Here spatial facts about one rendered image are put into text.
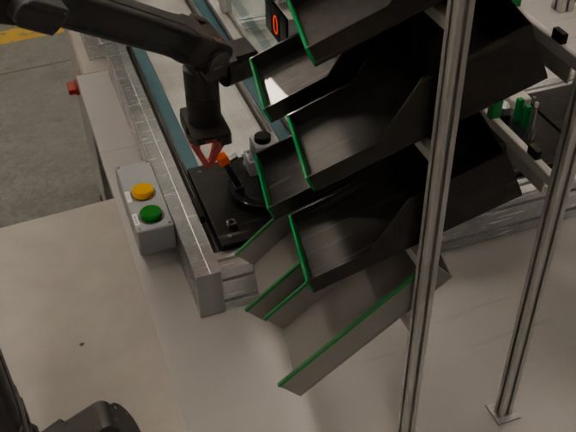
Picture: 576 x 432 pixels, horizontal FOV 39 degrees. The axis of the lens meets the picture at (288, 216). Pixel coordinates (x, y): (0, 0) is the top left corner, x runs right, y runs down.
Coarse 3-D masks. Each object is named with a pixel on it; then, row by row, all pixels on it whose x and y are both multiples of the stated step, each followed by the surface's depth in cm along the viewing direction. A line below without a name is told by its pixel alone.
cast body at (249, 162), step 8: (256, 136) 145; (264, 136) 145; (272, 136) 146; (256, 144) 145; (264, 144) 145; (272, 144) 145; (248, 152) 148; (256, 152) 144; (248, 160) 146; (248, 168) 147; (256, 168) 147
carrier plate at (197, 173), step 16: (240, 160) 161; (192, 176) 157; (208, 176) 157; (224, 176) 157; (208, 192) 153; (224, 192) 153; (208, 208) 149; (224, 208) 149; (224, 224) 146; (240, 224) 146; (256, 224) 146; (224, 240) 143; (240, 240) 143
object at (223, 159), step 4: (224, 152) 145; (220, 156) 145; (224, 156) 144; (228, 156) 146; (232, 156) 146; (236, 156) 145; (220, 160) 144; (224, 160) 144; (228, 160) 145; (232, 160) 145; (220, 164) 145; (224, 164) 145; (228, 164) 146; (228, 168) 146; (228, 172) 147; (232, 172) 147; (232, 176) 148; (236, 176) 148; (232, 180) 148; (236, 180) 148; (236, 184) 149; (240, 184) 149
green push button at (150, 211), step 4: (144, 208) 149; (148, 208) 149; (152, 208) 149; (156, 208) 149; (160, 208) 150; (140, 212) 149; (144, 212) 149; (148, 212) 149; (152, 212) 149; (156, 212) 149; (160, 212) 149; (140, 216) 149; (144, 216) 148; (148, 216) 148; (152, 216) 148; (156, 216) 148; (160, 216) 149; (144, 220) 148; (148, 220) 148; (152, 220) 148; (156, 220) 148
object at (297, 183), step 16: (288, 144) 121; (256, 160) 120; (272, 160) 122; (288, 160) 120; (272, 176) 119; (288, 176) 118; (352, 176) 111; (272, 192) 117; (288, 192) 115; (304, 192) 111; (320, 192) 111; (272, 208) 112; (288, 208) 112
